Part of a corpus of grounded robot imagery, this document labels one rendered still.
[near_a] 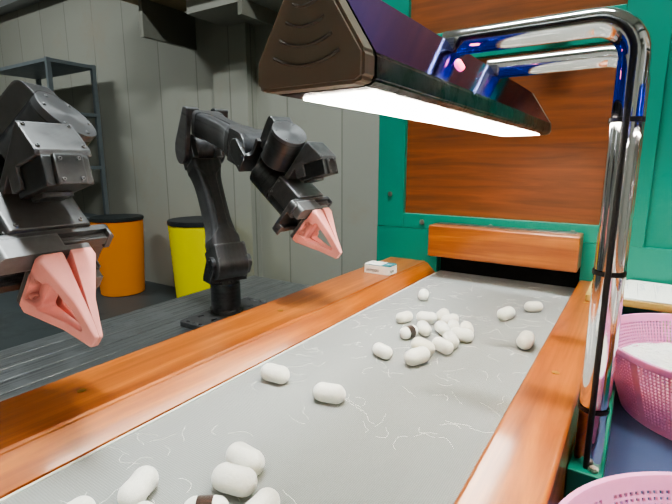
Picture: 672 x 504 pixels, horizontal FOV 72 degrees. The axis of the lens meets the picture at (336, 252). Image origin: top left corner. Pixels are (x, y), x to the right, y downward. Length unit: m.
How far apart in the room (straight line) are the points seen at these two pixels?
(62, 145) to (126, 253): 3.34
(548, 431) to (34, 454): 0.44
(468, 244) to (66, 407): 0.78
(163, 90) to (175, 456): 3.53
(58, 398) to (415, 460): 0.35
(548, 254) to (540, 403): 0.51
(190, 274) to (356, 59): 2.80
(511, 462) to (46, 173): 0.42
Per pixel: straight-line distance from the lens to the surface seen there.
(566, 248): 0.97
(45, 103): 0.49
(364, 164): 2.70
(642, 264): 1.03
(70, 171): 0.42
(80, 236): 0.47
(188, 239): 2.97
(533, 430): 0.47
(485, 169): 1.07
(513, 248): 0.99
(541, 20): 0.48
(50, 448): 0.50
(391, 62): 0.31
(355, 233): 2.76
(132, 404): 0.53
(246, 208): 3.14
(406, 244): 1.13
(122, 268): 3.78
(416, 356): 0.60
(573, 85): 1.05
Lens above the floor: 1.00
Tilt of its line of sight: 11 degrees down
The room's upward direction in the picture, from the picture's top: straight up
